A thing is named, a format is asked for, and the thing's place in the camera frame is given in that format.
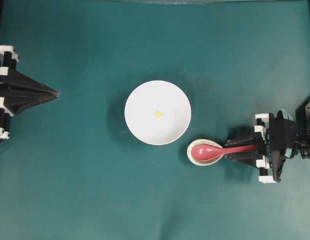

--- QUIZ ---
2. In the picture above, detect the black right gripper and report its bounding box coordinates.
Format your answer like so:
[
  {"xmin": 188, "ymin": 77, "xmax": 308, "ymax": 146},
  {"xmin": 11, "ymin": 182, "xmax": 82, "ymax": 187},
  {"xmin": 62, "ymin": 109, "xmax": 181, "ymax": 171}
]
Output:
[{"xmin": 224, "ymin": 109, "xmax": 295, "ymax": 184}]

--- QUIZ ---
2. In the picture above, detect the small crackle glazed dish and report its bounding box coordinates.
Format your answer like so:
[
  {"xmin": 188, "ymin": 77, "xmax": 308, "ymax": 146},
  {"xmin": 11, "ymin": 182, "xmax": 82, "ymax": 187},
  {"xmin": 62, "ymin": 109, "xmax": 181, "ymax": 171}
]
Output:
[{"xmin": 187, "ymin": 139, "xmax": 222, "ymax": 166}]

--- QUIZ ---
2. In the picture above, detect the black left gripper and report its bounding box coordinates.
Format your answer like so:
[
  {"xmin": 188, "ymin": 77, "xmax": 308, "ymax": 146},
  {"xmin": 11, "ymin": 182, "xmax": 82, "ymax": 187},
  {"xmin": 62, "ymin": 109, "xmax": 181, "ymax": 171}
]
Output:
[{"xmin": 0, "ymin": 45, "xmax": 59, "ymax": 139}]

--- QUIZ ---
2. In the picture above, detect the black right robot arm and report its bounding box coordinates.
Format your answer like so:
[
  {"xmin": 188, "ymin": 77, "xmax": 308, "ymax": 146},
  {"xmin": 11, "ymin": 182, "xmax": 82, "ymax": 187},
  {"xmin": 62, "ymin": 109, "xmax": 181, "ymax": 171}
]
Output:
[{"xmin": 225, "ymin": 99, "xmax": 310, "ymax": 184}]

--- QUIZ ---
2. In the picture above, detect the white round bowl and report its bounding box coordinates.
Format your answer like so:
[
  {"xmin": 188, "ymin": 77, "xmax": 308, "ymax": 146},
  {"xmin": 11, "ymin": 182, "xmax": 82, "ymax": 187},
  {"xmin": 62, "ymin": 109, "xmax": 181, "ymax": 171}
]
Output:
[{"xmin": 124, "ymin": 80, "xmax": 192, "ymax": 146}]

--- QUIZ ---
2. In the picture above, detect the red plastic spoon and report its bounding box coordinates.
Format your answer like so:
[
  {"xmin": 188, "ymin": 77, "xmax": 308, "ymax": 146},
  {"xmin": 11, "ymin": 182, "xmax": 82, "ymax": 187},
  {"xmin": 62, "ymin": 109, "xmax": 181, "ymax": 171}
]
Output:
[{"xmin": 191, "ymin": 144, "xmax": 256, "ymax": 162}]

